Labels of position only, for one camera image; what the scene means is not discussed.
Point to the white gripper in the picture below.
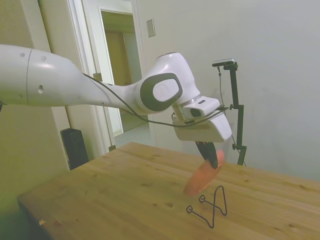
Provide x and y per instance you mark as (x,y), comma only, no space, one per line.
(200,132)

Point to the orange round plate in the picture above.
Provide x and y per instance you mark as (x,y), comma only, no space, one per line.
(200,177)

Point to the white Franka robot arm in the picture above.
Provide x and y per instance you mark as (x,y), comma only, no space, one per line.
(62,82)

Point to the brown wooden door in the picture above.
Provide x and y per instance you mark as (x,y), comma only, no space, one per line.
(117,57)

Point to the black floor speaker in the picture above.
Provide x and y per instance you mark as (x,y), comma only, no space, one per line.
(75,148)

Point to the small orange tape scrap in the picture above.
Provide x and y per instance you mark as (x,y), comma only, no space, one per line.
(41,222)

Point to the black camera stand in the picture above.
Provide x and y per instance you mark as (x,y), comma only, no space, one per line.
(240,120)

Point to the black stereo camera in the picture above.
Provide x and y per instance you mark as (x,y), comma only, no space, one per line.
(223,62)

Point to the white wall switch plate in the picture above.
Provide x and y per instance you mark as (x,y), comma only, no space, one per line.
(150,28)

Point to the white door frame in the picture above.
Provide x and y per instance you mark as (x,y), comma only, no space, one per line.
(82,50)

